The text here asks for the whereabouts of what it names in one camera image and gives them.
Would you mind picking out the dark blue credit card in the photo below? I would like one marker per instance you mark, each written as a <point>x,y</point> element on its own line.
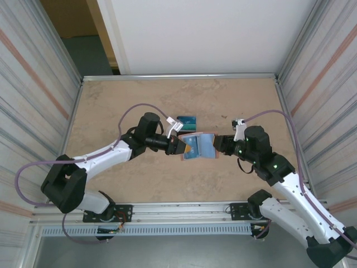
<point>187,120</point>

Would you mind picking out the pink leather card holder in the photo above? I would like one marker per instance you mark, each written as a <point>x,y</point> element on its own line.
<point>207,145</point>

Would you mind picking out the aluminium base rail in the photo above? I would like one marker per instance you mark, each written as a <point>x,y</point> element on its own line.
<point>178,209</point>

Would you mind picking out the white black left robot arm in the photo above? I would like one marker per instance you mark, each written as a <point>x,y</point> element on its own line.
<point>106,155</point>

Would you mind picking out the brown wooden door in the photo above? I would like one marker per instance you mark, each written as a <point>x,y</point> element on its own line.
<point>69,16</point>

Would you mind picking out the aluminium corner post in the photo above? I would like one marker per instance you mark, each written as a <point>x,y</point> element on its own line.
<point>58,42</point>
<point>300,42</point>

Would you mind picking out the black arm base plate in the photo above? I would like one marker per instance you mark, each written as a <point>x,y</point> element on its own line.
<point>235,212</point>
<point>125,213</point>

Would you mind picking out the aluminium table side rail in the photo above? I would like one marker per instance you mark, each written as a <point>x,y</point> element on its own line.
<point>281,95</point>
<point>78,95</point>

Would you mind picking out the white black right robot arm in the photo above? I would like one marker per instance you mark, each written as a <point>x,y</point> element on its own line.
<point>279,212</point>

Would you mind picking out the striped translucent side panel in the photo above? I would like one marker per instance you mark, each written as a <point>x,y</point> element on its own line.
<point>25,111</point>
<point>329,111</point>

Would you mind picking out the teal credit card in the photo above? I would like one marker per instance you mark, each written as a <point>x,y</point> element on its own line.
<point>189,128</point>

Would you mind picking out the small green circuit board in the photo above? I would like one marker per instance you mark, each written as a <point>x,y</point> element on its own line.
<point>110,230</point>

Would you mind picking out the aluminium frame crossbar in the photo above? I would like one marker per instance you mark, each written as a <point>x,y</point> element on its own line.
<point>178,76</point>

